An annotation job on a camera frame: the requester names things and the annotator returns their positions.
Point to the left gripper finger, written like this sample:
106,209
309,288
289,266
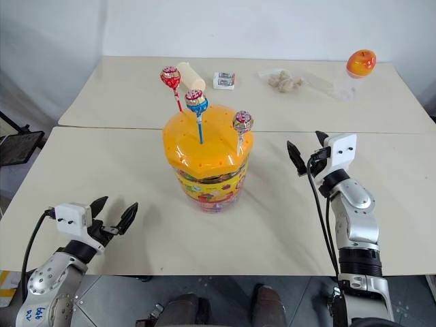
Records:
127,218
98,206

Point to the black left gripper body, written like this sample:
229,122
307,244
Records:
102,230

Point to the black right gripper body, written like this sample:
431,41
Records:
319,167

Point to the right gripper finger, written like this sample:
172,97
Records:
297,158
322,139

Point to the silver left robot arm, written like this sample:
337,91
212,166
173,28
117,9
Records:
44,279

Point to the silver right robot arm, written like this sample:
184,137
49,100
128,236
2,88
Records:
359,221

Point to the pink lollipop white stick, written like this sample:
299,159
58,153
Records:
243,121

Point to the blue lollipop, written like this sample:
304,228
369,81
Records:
196,102

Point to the red lollipop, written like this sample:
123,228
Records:
170,78

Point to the clear empty plastic bag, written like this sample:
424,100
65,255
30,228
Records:
344,90

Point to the plastic bag of beige lumps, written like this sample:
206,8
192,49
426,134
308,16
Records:
284,81

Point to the orange perforated jar lid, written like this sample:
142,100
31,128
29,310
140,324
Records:
214,143

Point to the orange apple-shaped container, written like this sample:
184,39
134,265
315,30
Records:
361,64

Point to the clear candy jar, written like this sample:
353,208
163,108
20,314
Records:
211,192

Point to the black mesh chair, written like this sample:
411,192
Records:
18,148

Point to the small white box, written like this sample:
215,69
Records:
224,81

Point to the dark rounded shape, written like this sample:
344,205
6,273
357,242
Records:
270,306
184,310

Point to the yellow object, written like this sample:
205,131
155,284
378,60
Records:
7,284

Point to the cream cylinder roll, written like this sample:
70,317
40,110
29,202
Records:
190,76

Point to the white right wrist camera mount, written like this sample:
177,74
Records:
342,153

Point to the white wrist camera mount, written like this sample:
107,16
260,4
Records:
69,218
342,153

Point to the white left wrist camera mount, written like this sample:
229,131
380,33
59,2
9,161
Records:
69,218

